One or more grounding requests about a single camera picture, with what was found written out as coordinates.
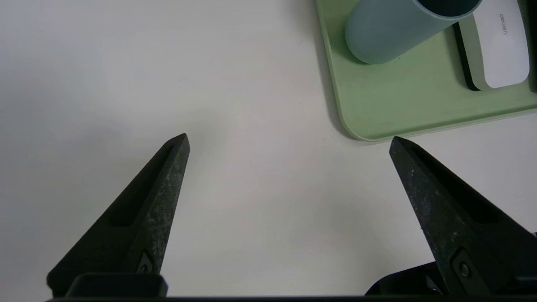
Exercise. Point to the light green plastic tray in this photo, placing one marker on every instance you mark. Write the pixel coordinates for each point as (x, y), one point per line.
(398, 105)

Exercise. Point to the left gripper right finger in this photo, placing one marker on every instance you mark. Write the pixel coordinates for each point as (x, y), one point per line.
(461, 218)

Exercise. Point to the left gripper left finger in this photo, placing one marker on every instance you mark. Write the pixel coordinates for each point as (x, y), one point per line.
(142, 218)

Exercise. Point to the blue-grey plastic cup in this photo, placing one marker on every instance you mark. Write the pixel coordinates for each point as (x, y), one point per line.
(386, 33)

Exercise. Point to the white whiteboard eraser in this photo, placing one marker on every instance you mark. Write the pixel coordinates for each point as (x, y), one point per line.
(503, 54)

